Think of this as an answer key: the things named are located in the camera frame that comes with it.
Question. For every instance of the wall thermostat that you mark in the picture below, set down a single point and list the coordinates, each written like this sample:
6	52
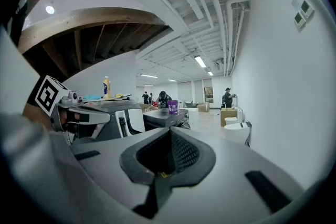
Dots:
306	9
300	20

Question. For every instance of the black washing machine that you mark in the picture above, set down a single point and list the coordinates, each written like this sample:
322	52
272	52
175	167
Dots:
162	119

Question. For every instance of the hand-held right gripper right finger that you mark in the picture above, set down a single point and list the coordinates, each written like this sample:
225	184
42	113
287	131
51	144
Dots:
231	165

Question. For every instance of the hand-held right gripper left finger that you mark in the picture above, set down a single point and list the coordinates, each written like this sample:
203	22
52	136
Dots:
110	165

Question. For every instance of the person's left forearm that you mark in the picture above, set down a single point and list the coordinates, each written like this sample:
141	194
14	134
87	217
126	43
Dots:
34	116

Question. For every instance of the white round appliance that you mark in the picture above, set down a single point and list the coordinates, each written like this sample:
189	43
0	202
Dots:
236	132

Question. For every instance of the yellow bottle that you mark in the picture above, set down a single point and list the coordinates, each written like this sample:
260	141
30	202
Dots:
106	89

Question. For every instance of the white and black top-load washer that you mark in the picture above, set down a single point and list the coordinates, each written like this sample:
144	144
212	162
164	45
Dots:
136	119

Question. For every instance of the blue cloth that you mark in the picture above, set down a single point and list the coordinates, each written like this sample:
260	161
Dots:
92	97

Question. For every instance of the small white camera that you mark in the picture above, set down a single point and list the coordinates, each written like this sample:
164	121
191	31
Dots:
73	96

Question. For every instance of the open cardboard box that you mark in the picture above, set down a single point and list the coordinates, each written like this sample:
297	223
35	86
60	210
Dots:
228	112

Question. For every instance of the purple plastic bucket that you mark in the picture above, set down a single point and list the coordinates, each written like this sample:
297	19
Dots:
172	107

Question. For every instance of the white toilet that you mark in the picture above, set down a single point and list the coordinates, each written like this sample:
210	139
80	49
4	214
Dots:
231	120

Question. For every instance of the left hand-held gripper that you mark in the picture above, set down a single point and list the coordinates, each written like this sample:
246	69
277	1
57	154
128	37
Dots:
48	94

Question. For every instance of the white ceiling pipe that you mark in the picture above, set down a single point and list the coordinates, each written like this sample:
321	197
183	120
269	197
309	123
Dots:
230	34
219	21

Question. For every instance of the long ceiling light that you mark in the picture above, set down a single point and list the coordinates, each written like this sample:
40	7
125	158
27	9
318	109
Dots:
200	61
210	73
148	75

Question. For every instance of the round ceiling lamp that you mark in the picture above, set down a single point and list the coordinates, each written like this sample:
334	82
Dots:
50	9

